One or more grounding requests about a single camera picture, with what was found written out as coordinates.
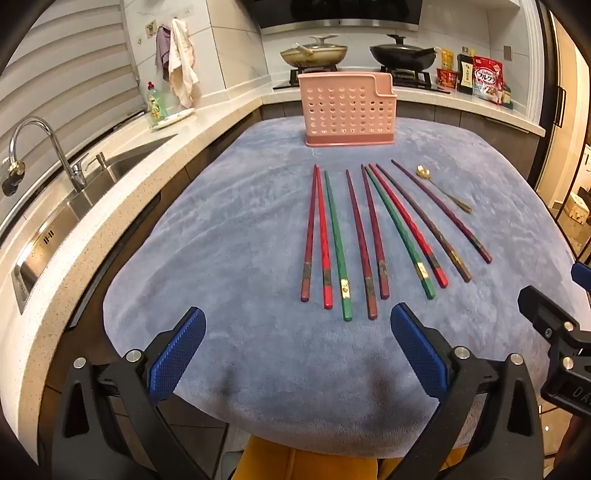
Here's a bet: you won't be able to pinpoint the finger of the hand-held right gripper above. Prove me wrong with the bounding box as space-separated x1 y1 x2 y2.
571 263 591 292
518 286 585 344

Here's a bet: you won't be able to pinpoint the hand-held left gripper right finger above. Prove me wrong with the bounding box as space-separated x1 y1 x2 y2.
390 302 548 480

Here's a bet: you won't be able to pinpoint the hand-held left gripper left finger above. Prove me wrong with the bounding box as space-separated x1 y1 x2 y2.
48 307 208 480

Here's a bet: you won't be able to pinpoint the dark red chopstick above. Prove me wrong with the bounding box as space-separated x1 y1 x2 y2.
361 164 391 300
345 169 378 320
300 165 320 303

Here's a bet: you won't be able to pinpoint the red chopstick with black band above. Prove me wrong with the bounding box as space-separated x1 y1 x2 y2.
369 164 450 289

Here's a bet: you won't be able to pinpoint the brown chopstick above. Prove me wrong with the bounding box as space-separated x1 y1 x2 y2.
376 163 473 283

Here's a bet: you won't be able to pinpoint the green chopstick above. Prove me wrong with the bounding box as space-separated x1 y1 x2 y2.
365 166 436 300
324 171 354 321

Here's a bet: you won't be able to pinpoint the purple chopstick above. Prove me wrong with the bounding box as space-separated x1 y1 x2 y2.
390 159 493 265

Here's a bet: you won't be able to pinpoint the small gold spoon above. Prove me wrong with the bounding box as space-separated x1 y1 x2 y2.
416 165 473 214

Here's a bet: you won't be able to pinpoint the pink perforated utensil holder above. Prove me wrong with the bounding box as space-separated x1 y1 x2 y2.
298 71 398 148

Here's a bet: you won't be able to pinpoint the blue-grey fleece table cloth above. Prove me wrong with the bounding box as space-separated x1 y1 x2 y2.
102 115 578 460

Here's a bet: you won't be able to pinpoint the yellow garment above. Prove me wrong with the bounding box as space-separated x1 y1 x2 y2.
231 436 402 480

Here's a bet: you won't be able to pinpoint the black framed glass door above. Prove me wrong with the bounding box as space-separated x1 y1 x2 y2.
536 0 591 259

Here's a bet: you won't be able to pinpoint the stainless steel sink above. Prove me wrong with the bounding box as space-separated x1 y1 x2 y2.
0 133 178 317

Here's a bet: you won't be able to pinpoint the red cereal bag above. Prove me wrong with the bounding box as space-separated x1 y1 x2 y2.
472 56 505 104

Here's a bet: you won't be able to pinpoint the dark sauce bottle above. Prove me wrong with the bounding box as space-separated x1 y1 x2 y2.
457 46 476 95

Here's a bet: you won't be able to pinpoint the chrome kitchen faucet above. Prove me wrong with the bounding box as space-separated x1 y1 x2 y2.
1 117 90 197

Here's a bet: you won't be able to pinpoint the white plate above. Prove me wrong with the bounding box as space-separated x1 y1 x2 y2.
157 108 195 127

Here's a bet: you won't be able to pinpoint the green dish soap bottle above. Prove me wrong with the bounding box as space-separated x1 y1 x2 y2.
145 80 168 132

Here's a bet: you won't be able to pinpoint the black wok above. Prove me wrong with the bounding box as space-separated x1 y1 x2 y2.
369 44 440 68

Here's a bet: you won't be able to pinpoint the white hanging cloth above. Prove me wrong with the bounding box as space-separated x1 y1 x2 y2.
167 17 201 109

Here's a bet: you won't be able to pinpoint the white window blinds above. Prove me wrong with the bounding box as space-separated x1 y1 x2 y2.
0 0 144 222

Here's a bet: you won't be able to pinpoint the purple hanging cloth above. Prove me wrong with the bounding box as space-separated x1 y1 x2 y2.
154 25 174 84

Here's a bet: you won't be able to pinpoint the beige frying pan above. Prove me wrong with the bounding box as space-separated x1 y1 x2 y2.
279 44 349 68

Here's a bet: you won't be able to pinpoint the glass pan lid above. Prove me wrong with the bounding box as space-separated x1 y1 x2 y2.
295 35 341 51

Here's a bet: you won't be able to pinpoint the black range hood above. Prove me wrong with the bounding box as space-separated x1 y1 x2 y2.
240 0 423 33

